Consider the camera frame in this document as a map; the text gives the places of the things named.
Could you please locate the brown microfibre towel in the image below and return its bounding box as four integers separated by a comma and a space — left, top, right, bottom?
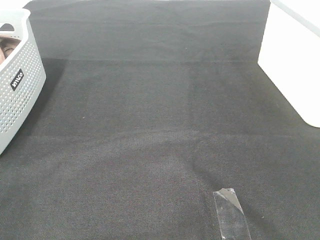
0, 34, 22, 71

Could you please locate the black table cloth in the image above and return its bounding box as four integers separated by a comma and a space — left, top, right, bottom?
0, 0, 320, 240

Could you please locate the clear adhesive tape strip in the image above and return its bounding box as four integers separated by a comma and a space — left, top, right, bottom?
213, 188, 251, 240

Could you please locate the grey perforated laundry basket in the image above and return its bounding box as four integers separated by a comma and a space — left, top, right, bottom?
0, 8, 46, 152

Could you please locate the white plastic bin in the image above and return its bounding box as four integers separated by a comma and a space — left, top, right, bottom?
257, 0, 320, 128

